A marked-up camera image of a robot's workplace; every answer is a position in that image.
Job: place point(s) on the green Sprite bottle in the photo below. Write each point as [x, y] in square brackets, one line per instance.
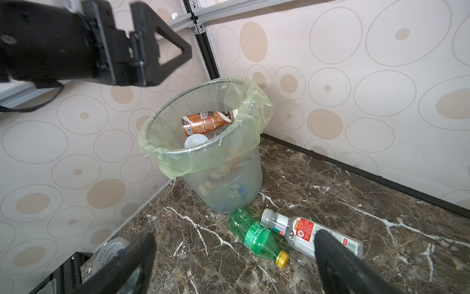
[257, 237]

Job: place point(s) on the green bin with plastic liner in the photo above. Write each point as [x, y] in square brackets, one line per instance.
[225, 171]

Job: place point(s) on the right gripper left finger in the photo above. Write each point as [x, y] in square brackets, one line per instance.
[129, 272]

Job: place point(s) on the white milky bottle red label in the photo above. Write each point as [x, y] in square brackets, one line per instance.
[195, 140]

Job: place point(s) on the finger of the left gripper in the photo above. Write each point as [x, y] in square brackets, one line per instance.
[148, 68]

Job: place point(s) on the diagonal aluminium rail left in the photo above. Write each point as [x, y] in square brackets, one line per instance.
[20, 94]

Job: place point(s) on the black base frame rail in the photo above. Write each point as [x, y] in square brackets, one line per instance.
[63, 275]

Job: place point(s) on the horizontal aluminium rail back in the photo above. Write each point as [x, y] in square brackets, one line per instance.
[198, 16]

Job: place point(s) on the clear bottle red green label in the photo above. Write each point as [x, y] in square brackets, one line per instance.
[299, 233]

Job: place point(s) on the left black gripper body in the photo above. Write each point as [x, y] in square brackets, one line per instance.
[44, 44]

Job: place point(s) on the brown coffee bottle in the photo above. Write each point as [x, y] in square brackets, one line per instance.
[207, 121]

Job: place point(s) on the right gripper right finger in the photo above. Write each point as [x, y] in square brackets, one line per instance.
[341, 272]

